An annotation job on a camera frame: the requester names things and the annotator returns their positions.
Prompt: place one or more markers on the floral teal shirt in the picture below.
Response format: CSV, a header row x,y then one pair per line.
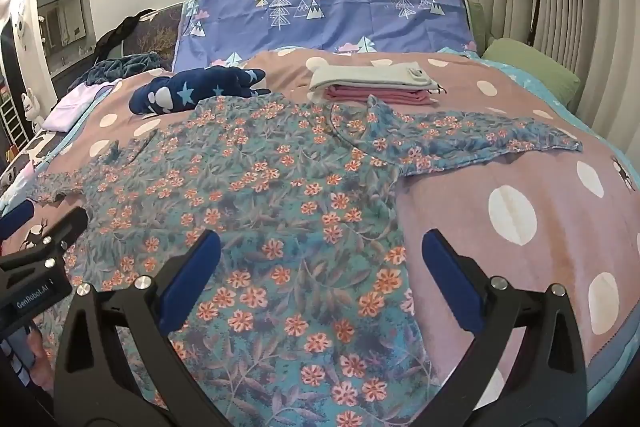
x,y
309,317

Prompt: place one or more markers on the green pillow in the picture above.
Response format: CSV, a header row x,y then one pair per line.
x,y
559,80

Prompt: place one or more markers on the pink polka dot blanket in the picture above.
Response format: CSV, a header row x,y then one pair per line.
x,y
564,216

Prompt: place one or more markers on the purple tree pattern pillow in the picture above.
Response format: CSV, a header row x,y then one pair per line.
x,y
230,32

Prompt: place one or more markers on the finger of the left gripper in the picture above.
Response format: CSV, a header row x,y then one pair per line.
x,y
59,236
16,218

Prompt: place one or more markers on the dark teal crumpled garment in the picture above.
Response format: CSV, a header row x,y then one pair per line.
x,y
113,68

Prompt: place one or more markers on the dark patterned pillow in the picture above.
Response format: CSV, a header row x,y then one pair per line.
x,y
155,32

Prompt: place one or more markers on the person's left hand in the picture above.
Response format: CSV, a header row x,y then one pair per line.
x,y
41,372

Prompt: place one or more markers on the navy star fleece garment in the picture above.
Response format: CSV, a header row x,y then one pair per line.
x,y
184,90

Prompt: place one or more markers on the beige curtain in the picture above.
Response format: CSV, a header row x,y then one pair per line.
x,y
598,40

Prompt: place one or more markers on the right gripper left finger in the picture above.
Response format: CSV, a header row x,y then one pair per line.
x,y
93,383

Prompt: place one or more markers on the wall mirror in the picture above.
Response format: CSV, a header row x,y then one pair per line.
x,y
67,32

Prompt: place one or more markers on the white cat figurine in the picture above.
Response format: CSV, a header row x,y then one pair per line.
x,y
32,109

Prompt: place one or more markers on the folded pink cloth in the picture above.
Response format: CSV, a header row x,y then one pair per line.
x,y
343,93

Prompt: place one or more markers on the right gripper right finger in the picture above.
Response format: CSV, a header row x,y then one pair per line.
x,y
547,385

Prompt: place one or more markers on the lilac folded garment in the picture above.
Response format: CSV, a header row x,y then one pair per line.
x,y
77,103

